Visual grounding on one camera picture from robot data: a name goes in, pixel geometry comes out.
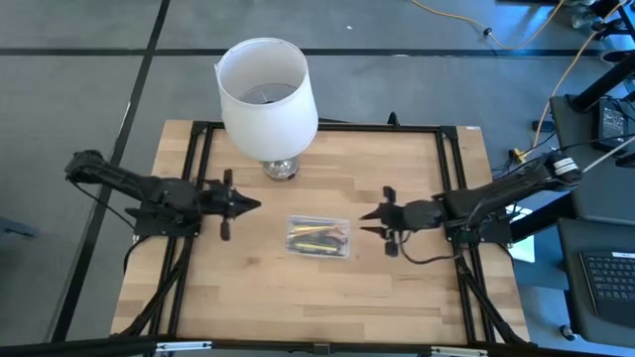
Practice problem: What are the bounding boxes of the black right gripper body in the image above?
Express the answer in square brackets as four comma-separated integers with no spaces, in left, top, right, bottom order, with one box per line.
[381,185,446,258]

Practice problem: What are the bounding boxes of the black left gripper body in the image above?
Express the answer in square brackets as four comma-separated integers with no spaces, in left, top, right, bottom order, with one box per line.
[197,168,235,243]

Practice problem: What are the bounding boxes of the black marker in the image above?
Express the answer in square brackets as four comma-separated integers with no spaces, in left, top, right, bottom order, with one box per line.
[317,236,349,255]

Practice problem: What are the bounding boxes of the clear plastic supply box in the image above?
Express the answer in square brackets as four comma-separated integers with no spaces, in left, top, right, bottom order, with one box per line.
[285,214,352,260]

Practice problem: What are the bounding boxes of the white shade silver table lamp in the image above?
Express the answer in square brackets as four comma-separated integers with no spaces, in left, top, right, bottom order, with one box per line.
[213,38,319,180]

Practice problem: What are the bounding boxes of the white paper sheet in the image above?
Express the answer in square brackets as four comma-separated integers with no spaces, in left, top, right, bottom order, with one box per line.
[506,205,536,264]

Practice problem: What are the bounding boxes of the black side desk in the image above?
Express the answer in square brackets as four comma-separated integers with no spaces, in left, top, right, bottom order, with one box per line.
[550,93,635,348]

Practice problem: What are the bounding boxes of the black keyboard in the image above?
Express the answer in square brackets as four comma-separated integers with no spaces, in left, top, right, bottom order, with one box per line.
[578,251,635,326]

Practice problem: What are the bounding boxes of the black power adapter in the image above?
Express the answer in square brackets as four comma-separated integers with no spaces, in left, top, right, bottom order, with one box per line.
[596,100,630,153]

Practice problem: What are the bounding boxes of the black stand leg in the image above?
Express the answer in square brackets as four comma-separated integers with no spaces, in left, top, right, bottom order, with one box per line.
[569,63,635,113]

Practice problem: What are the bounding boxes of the black metal table frame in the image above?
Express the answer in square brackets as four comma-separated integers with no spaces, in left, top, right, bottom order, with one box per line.
[111,120,530,348]

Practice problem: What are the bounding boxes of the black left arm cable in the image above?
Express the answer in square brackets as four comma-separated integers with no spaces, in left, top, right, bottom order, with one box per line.
[68,178,150,277]

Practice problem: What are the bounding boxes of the silver metal bracket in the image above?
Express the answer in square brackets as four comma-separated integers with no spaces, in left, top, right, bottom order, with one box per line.
[430,345,490,357]
[155,340,213,354]

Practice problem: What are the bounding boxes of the white cable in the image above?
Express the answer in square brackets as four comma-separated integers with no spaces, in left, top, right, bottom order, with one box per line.
[580,147,635,174]

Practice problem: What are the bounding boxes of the yellow cord with black plug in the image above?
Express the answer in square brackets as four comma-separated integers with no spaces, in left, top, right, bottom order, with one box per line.
[410,0,567,51]

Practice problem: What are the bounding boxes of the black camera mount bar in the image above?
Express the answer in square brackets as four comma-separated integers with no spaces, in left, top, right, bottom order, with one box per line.
[0,335,635,357]

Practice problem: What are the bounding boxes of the yellow extension cord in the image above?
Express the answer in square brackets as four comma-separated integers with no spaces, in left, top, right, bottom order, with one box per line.
[512,0,629,164]

